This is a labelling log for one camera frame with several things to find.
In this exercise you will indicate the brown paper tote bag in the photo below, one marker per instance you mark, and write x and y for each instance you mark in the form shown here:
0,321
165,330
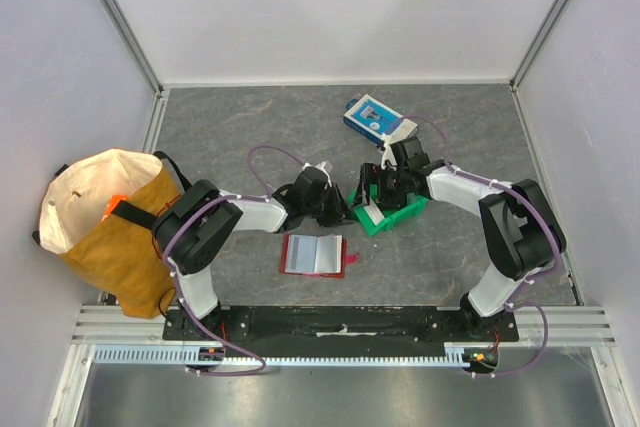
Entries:
117,255

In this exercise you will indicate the blue white product box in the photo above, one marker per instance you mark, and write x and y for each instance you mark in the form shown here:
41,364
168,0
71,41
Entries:
376,121

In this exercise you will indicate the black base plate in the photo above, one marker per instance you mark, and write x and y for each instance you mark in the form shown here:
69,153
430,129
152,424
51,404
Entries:
252,326

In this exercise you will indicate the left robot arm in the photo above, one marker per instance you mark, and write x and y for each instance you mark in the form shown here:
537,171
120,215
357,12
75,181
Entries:
191,233

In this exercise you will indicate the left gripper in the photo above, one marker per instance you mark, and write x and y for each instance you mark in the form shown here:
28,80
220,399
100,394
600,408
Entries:
340,209

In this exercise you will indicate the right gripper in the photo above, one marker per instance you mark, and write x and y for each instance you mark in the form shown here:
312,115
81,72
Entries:
379,187

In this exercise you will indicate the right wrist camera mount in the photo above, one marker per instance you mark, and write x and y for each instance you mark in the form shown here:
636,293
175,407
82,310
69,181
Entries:
388,160

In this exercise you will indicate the red card holder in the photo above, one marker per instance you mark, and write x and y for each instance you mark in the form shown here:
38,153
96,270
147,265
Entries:
312,256

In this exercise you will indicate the orange item in bag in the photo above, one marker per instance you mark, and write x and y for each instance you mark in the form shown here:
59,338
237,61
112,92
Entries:
113,204

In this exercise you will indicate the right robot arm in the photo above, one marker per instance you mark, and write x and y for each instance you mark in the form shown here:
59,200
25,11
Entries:
522,235

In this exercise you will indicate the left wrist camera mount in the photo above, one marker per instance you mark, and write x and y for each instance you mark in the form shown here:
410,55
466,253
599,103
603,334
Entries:
324,166

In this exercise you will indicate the green plastic bin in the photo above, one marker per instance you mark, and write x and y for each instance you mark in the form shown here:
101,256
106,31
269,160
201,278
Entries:
416,204

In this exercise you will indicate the white credit card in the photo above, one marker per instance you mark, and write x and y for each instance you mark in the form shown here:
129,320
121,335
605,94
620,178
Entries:
374,214

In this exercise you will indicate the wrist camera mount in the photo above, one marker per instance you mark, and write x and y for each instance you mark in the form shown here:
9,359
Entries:
324,166
388,160

